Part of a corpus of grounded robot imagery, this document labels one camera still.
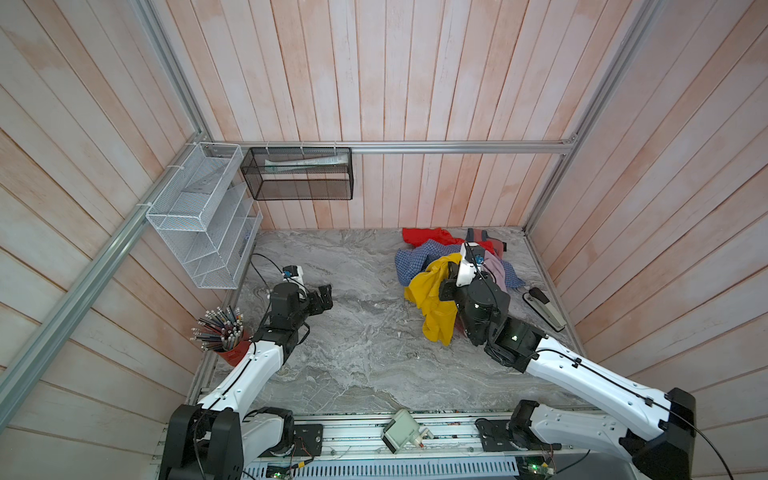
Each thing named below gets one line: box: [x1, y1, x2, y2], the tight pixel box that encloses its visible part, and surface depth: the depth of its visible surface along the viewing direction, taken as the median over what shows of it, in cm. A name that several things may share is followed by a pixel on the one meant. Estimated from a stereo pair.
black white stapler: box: [522, 287, 567, 332], surface depth 97 cm
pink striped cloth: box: [482, 250, 508, 292], surface depth 100 cm
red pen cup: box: [190, 305, 252, 367], surface depth 79 cm
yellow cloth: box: [404, 253, 462, 346], surface depth 78 cm
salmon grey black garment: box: [465, 228, 507, 259], surface depth 118 cm
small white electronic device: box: [381, 409, 434, 454], surface depth 73 cm
